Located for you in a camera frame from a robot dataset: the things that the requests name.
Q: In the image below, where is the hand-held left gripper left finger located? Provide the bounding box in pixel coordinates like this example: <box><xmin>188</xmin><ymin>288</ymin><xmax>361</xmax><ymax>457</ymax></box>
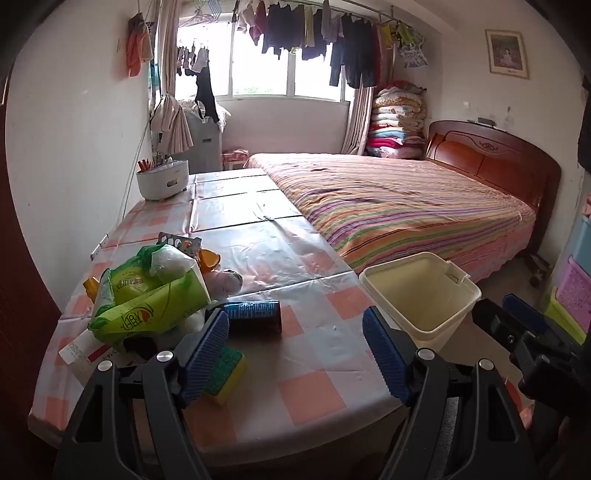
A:
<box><xmin>53</xmin><ymin>308</ymin><xmax>230</xmax><ymax>480</ymax></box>

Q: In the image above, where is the stack of folded quilts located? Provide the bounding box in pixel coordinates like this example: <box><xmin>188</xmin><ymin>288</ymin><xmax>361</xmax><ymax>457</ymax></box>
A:
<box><xmin>365</xmin><ymin>80</ymin><xmax>428</xmax><ymax>160</ymax></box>

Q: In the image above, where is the white utensil holder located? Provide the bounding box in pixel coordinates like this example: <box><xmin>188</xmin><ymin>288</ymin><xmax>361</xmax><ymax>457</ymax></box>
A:
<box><xmin>136</xmin><ymin>154</ymin><xmax>191</xmax><ymax>201</ymax></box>

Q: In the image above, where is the blue storage box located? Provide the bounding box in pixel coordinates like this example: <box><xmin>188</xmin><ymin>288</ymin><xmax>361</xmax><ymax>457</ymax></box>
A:
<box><xmin>570</xmin><ymin>215</ymin><xmax>591</xmax><ymax>273</ymax></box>

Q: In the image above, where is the green plastic basket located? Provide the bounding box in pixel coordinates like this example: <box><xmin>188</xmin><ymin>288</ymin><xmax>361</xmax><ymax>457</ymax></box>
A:
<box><xmin>544</xmin><ymin>286</ymin><xmax>589</xmax><ymax>344</ymax></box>

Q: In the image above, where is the brown wooden headboard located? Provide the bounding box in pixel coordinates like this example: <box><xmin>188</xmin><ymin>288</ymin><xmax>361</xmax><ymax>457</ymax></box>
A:
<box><xmin>425</xmin><ymin>120</ymin><xmax>563</xmax><ymax>257</ymax></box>

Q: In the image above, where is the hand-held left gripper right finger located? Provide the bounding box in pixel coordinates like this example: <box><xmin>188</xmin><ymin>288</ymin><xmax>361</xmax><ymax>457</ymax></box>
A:
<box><xmin>361</xmin><ymin>305</ymin><xmax>541</xmax><ymax>480</ymax></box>

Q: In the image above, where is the row of hanging clothes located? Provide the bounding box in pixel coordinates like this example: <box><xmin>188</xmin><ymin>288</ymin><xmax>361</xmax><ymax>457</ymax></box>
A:
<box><xmin>231</xmin><ymin>0</ymin><xmax>428</xmax><ymax>89</ymax></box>

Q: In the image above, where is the large green tissue pack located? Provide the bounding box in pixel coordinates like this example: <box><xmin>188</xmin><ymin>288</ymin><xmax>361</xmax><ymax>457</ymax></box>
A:
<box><xmin>88</xmin><ymin>270</ymin><xmax>211</xmax><ymax>346</ymax></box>

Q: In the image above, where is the yellow green sponge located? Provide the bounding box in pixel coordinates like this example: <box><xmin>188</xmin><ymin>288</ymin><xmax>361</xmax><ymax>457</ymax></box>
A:
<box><xmin>203</xmin><ymin>346</ymin><xmax>247</xmax><ymax>407</ymax></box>

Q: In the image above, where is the black hanging jacket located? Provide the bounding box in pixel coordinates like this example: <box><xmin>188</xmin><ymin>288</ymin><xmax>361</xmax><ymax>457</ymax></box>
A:
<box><xmin>577</xmin><ymin>76</ymin><xmax>591</xmax><ymax>176</ymax></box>

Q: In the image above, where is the orange plastic cup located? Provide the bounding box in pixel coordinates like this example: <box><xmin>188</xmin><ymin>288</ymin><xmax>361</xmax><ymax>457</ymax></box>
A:
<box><xmin>198</xmin><ymin>248</ymin><xmax>222</xmax><ymax>274</ymax></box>

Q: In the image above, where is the white crumpled plastic wrapper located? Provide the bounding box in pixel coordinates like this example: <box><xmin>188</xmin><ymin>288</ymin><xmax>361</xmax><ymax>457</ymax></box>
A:
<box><xmin>150</xmin><ymin>244</ymin><xmax>200</xmax><ymax>280</ymax></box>

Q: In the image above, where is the orange hanging cloth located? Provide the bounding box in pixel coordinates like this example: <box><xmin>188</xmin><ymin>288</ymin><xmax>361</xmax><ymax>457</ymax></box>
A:
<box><xmin>126</xmin><ymin>13</ymin><xmax>154</xmax><ymax>78</ymax></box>

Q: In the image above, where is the grey covered appliance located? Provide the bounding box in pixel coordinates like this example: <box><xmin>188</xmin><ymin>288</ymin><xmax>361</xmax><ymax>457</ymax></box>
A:
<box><xmin>178</xmin><ymin>99</ymin><xmax>232</xmax><ymax>175</ymax></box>

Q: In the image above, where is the pink stool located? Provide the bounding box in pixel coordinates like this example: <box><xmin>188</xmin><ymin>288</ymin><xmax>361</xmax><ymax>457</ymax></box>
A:
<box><xmin>222</xmin><ymin>148</ymin><xmax>250</xmax><ymax>172</ymax></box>

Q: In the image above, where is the black hanging garment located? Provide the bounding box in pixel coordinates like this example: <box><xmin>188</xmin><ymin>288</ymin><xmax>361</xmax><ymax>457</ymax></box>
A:
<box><xmin>194</xmin><ymin>60</ymin><xmax>221</xmax><ymax>124</ymax></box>

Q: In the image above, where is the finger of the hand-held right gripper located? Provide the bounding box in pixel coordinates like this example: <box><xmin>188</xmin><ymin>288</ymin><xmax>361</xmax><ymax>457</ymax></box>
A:
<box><xmin>471</xmin><ymin>299</ymin><xmax>527</xmax><ymax>356</ymax></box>
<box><xmin>502</xmin><ymin>294</ymin><xmax>561</xmax><ymax>342</ymax></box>

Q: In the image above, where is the tied striped curtain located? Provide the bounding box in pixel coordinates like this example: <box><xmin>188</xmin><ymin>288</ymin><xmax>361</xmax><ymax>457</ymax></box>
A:
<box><xmin>148</xmin><ymin>0</ymin><xmax>195</xmax><ymax>155</ymax></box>

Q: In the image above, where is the hanging sock rack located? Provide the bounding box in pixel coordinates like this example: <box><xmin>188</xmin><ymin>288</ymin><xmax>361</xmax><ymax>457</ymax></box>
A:
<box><xmin>177</xmin><ymin>41</ymin><xmax>211</xmax><ymax>77</ymax></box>

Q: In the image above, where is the loose striped curtain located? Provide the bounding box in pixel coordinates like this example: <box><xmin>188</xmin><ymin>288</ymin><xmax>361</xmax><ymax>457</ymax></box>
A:
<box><xmin>342</xmin><ymin>85</ymin><xmax>375</xmax><ymax>157</ymax></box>

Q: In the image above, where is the purple plastic basket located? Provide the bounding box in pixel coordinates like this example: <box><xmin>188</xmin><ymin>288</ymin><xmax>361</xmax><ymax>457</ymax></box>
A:
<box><xmin>554</xmin><ymin>256</ymin><xmax>591</xmax><ymax>330</ymax></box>

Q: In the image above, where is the dark blue can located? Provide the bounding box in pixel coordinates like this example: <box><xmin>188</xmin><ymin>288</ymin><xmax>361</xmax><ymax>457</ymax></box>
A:
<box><xmin>225</xmin><ymin>300</ymin><xmax>283</xmax><ymax>337</ymax></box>

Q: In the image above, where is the cream plastic waste bin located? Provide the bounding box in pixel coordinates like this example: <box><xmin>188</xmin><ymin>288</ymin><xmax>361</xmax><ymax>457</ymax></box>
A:
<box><xmin>359</xmin><ymin>251</ymin><xmax>482</xmax><ymax>354</ymax></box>

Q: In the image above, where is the window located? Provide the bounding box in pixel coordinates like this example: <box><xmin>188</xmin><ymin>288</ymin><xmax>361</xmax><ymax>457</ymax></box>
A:
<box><xmin>178</xmin><ymin>16</ymin><xmax>356</xmax><ymax>100</ymax></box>

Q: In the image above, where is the striped bed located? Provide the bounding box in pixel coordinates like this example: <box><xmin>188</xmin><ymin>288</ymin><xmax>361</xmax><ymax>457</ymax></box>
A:
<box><xmin>244</xmin><ymin>152</ymin><xmax>539</xmax><ymax>284</ymax></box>

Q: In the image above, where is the framed wall picture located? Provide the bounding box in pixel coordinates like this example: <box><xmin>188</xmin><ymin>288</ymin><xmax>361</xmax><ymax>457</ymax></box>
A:
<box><xmin>485</xmin><ymin>29</ymin><xmax>531</xmax><ymax>80</ymax></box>

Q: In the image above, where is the grey perforated card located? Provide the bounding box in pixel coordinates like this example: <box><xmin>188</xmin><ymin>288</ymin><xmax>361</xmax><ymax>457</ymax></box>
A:
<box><xmin>157</xmin><ymin>232</ymin><xmax>204</xmax><ymax>256</ymax></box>

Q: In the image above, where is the white paper box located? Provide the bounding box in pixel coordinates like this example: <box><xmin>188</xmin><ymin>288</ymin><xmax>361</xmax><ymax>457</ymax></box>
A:
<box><xmin>58</xmin><ymin>330</ymin><xmax>123</xmax><ymax>370</ymax></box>

